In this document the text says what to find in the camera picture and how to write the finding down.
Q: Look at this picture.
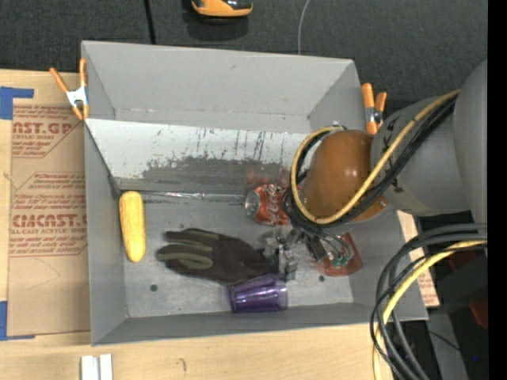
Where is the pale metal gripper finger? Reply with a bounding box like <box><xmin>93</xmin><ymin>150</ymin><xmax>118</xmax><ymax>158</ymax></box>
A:
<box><xmin>278</xmin><ymin>243</ymin><xmax>299</xmax><ymax>282</ymax></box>
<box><xmin>260</xmin><ymin>230</ymin><xmax>287</xmax><ymax>257</ymax></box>

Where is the crushed red soda can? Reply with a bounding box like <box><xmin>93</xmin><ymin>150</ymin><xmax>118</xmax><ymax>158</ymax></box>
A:
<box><xmin>244</xmin><ymin>183</ymin><xmax>293</xmax><ymax>226</ymax></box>

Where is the orange translucent plastic cup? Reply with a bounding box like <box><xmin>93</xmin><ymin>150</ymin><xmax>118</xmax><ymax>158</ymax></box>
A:
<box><xmin>312</xmin><ymin>231</ymin><xmax>364</xmax><ymax>278</ymax></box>

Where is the purple plastic cup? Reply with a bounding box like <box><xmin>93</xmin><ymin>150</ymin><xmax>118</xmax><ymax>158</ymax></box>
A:
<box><xmin>228</xmin><ymin>273</ymin><xmax>289</xmax><ymax>314</ymax></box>

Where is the brown glove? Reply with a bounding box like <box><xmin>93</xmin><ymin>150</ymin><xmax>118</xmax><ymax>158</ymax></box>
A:
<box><xmin>156</xmin><ymin>227</ymin><xmax>280</xmax><ymax>287</ymax></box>

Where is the yellow corn cob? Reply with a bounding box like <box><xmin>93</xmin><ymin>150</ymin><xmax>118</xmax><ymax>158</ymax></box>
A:
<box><xmin>118</xmin><ymin>190</ymin><xmax>147</xmax><ymax>264</ymax></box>

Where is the grey metal bin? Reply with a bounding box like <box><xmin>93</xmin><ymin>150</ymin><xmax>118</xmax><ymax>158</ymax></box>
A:
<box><xmin>81</xmin><ymin>40</ymin><xmax>429</xmax><ymax>347</ymax></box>

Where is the brown cardboard board red print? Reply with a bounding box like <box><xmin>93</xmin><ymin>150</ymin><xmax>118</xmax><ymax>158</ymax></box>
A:
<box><xmin>0</xmin><ymin>68</ymin><xmax>441</xmax><ymax>342</ymax></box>

